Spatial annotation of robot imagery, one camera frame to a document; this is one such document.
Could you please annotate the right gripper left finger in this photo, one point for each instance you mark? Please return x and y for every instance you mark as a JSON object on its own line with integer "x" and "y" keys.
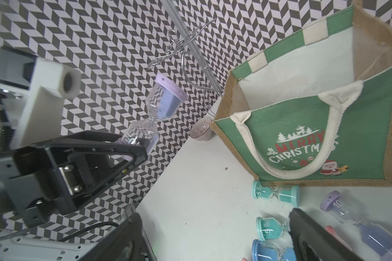
{"x": 126, "y": 243}

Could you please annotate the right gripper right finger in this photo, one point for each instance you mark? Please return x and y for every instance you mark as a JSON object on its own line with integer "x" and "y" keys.
{"x": 313, "y": 243}

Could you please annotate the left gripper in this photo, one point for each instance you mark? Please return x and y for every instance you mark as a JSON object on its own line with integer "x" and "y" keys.
{"x": 64, "y": 174}

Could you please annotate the purple hourglass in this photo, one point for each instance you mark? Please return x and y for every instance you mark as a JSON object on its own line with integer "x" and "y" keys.
{"x": 162, "y": 103}
{"x": 346, "y": 211}

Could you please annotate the green canvas Christmas bag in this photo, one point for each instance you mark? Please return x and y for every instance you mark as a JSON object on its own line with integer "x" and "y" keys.
{"x": 315, "y": 109}

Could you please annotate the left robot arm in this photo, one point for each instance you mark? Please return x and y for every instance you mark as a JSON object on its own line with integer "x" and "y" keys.
{"x": 18, "y": 247}

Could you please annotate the pink hourglass centre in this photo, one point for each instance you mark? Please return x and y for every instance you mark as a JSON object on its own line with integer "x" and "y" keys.
{"x": 333, "y": 232}

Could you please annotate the green hourglass centre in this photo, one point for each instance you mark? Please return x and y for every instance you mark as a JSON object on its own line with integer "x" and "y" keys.
{"x": 270, "y": 228}

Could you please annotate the blue hourglass centre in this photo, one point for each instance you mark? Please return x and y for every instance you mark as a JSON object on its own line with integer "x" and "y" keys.
{"x": 262, "y": 251}

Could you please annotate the green hourglass by bag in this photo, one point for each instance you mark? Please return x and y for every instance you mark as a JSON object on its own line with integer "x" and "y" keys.
{"x": 284, "y": 194}

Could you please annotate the purple hourglass by bag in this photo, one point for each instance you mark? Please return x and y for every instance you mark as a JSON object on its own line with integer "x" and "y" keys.
{"x": 346, "y": 211}

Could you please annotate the pink glass bowl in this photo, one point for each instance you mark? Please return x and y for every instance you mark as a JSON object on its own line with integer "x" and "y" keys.
{"x": 201, "y": 130}

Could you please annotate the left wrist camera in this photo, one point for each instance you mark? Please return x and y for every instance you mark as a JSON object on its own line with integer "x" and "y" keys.
{"x": 32, "y": 95}

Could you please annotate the silver wire stand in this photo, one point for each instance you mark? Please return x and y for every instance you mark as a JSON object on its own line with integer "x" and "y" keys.
{"x": 178, "y": 46}

